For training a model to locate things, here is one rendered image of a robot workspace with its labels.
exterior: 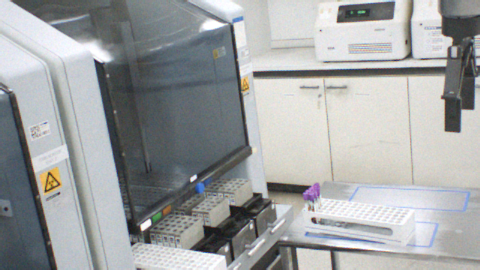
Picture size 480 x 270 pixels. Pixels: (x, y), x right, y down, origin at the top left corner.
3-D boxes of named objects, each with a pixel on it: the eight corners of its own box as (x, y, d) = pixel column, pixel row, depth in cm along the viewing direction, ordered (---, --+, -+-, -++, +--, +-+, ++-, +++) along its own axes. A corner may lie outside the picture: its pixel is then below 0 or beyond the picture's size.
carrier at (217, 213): (225, 214, 193) (223, 196, 192) (230, 214, 192) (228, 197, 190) (205, 229, 184) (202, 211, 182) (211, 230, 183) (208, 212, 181)
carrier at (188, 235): (199, 235, 181) (196, 217, 179) (205, 235, 180) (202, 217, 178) (177, 253, 171) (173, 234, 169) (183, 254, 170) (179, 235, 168)
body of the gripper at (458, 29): (478, 18, 111) (477, 67, 114) (487, 9, 118) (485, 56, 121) (436, 19, 115) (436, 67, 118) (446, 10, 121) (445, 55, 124)
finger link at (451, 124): (461, 97, 115) (460, 98, 115) (460, 131, 118) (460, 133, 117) (445, 96, 117) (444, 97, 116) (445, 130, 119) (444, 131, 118)
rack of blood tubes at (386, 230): (303, 230, 175) (301, 211, 173) (318, 216, 183) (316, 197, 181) (404, 247, 158) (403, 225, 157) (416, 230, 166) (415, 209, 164)
